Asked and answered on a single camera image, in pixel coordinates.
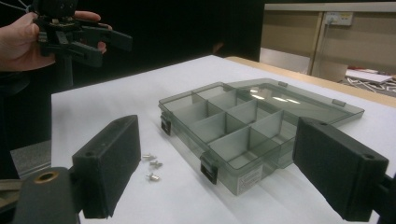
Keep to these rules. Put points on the small silver screw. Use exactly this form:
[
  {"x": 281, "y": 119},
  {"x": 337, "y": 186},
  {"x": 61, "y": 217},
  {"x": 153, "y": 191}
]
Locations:
[
  {"x": 155, "y": 164},
  {"x": 152, "y": 177},
  {"x": 148, "y": 156}
]

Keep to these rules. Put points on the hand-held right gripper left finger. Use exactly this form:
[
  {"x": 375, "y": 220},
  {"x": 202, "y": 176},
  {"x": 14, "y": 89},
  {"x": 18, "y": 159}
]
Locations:
[{"x": 106, "y": 165}]

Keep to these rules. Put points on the white flat sheet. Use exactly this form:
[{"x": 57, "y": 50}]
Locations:
[{"x": 367, "y": 75}]

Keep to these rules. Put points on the light wooden table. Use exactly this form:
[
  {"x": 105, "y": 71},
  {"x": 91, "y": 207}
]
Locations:
[{"x": 311, "y": 79}]

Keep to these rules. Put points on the clear grey compartment storage box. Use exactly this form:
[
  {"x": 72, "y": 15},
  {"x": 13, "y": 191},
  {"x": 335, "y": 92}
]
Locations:
[{"x": 236, "y": 146}]

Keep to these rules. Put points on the grey flat panel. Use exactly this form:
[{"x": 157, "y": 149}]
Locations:
[{"x": 31, "y": 158}]

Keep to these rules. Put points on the white wall socket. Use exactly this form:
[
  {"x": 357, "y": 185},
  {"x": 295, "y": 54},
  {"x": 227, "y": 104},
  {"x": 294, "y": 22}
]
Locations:
[{"x": 337, "y": 18}]

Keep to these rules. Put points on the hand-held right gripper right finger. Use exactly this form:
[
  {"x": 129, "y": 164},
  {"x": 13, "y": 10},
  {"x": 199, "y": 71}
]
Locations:
[{"x": 336, "y": 168}]

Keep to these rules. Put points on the beige wooden cabinet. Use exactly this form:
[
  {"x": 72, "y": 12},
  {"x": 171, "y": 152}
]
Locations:
[{"x": 289, "y": 34}]

